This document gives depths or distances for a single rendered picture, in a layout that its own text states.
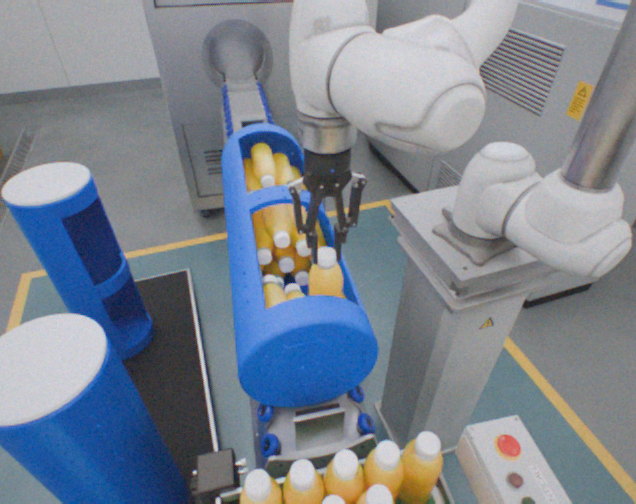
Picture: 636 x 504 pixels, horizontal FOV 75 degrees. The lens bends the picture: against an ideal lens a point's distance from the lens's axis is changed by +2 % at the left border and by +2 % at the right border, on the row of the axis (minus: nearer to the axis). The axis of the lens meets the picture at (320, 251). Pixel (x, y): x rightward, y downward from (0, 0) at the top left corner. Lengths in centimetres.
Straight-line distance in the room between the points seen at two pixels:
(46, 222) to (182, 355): 86
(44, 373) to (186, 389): 102
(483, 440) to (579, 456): 144
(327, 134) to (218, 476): 63
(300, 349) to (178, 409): 124
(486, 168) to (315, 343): 58
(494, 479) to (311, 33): 71
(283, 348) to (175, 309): 159
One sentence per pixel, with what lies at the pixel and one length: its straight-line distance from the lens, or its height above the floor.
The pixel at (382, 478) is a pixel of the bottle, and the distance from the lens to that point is 80.
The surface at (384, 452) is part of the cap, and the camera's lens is 78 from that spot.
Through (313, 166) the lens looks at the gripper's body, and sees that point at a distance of 65.
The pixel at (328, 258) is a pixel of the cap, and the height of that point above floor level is 129.
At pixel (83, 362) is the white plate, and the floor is 104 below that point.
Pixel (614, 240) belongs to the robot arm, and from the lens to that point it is 101.
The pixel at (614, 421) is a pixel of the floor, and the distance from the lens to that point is 242.
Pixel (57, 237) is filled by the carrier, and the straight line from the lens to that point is 173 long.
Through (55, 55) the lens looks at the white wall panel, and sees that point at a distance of 576.
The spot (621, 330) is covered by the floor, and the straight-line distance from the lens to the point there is 283.
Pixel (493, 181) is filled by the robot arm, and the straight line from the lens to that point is 106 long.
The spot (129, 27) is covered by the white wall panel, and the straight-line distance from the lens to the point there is 561.
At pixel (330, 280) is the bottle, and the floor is 125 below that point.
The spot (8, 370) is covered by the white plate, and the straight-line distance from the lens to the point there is 114.
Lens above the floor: 181
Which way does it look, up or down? 41 degrees down
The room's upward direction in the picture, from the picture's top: straight up
